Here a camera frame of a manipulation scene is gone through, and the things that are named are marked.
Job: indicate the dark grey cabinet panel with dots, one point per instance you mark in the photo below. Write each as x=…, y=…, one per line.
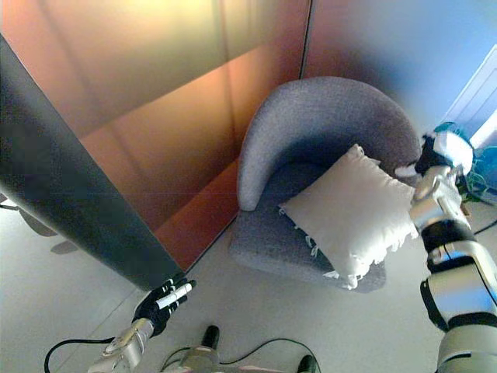
x=58, y=186

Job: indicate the white fringed pillow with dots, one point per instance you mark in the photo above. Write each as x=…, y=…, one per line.
x=349, y=210

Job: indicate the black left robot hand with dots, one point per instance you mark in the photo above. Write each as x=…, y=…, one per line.
x=153, y=311

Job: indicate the silver right robot leg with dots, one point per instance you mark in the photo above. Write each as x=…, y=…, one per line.
x=308, y=365

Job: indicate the orange-brown wooden cabinet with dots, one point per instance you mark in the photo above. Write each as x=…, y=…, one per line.
x=155, y=97

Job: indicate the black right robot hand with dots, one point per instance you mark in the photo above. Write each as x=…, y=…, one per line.
x=452, y=149

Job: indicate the silver robot leg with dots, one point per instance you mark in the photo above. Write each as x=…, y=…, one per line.
x=198, y=357
x=308, y=365

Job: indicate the white door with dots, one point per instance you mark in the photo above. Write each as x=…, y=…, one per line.
x=475, y=101

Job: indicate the grey fabric armchair sofa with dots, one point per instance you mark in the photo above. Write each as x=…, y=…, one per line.
x=279, y=116

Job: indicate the silver left robot leg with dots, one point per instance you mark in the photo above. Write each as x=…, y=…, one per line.
x=198, y=357

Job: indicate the green potted plant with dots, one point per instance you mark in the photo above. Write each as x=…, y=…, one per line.
x=481, y=182

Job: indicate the robot leg pair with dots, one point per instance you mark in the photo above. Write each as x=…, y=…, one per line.
x=264, y=345

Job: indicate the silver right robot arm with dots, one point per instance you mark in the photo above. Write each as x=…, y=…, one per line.
x=454, y=287

